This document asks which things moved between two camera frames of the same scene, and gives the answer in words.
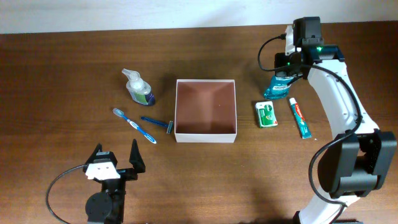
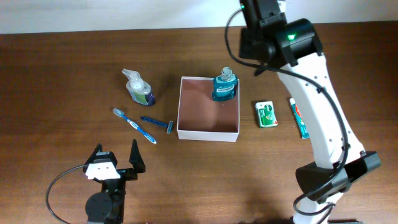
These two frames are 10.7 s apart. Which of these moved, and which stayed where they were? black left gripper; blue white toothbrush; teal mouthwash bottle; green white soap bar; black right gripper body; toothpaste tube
Moved: teal mouthwash bottle; black right gripper body
Stayed: black left gripper; toothpaste tube; blue white toothbrush; green white soap bar
